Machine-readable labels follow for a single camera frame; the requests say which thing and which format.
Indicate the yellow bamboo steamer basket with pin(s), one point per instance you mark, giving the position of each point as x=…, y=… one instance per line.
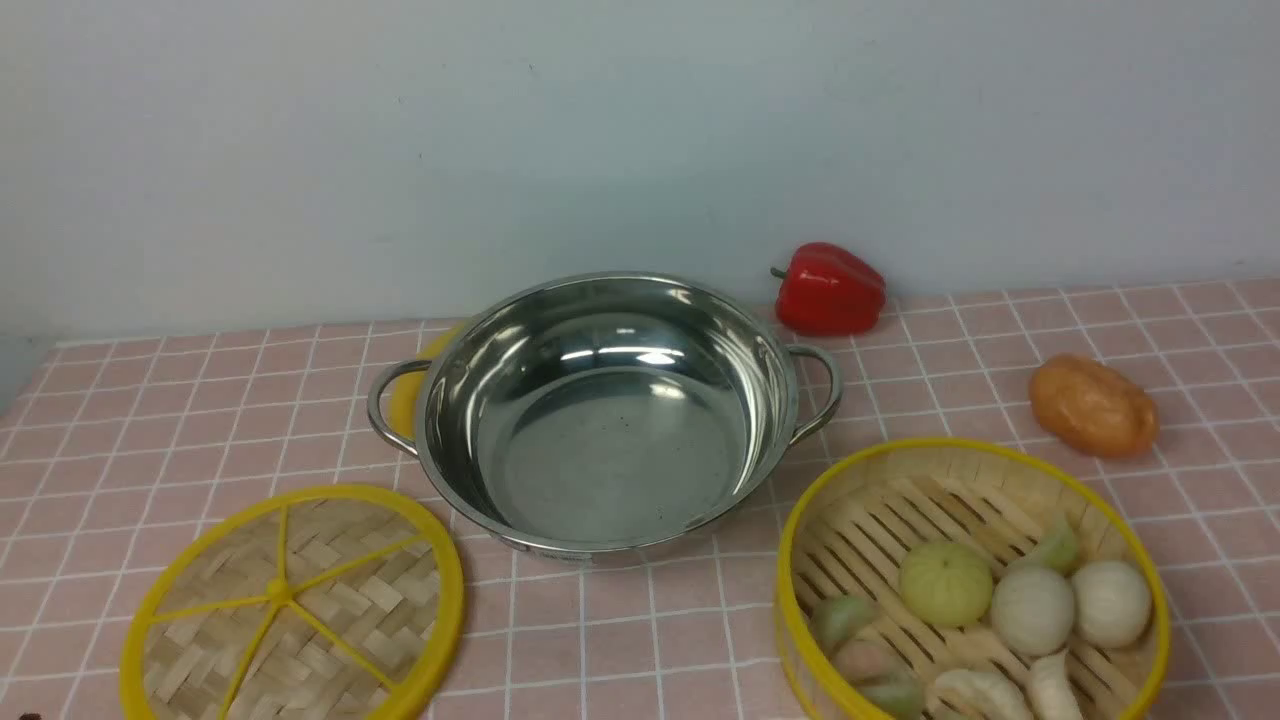
x=852, y=529

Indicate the yellow woven steamer lid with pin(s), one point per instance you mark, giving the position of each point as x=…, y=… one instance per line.
x=332, y=602

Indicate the stainless steel pot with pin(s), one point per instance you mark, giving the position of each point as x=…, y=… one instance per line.
x=605, y=417

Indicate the red bell pepper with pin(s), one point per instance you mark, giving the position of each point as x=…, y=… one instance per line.
x=827, y=291

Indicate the yellow banana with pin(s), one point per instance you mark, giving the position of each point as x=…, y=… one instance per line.
x=401, y=403

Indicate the green dumpling left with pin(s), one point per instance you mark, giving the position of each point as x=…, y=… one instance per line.
x=837, y=619

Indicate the pink green dumpling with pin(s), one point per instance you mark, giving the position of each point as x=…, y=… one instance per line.
x=875, y=671

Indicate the green round bun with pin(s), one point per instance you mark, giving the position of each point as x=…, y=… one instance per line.
x=945, y=583

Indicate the orange potato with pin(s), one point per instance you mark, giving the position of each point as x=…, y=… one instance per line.
x=1092, y=408

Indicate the green dumpling back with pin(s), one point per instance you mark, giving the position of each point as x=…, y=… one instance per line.
x=1056, y=550

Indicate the white round bun left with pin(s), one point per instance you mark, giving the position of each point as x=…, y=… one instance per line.
x=1033, y=611

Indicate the white round bun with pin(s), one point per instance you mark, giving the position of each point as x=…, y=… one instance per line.
x=1033, y=611
x=1113, y=603

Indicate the white dumpling left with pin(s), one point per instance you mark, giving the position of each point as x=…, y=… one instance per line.
x=992, y=694

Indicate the white dumpling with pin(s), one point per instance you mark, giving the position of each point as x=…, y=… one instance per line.
x=992, y=694
x=1049, y=689

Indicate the white round bun right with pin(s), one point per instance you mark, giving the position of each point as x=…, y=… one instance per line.
x=1113, y=603

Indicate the white dumpling right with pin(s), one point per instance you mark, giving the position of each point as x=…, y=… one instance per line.
x=1049, y=689

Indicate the pink checkered tablecloth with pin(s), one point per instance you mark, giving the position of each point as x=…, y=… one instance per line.
x=116, y=456

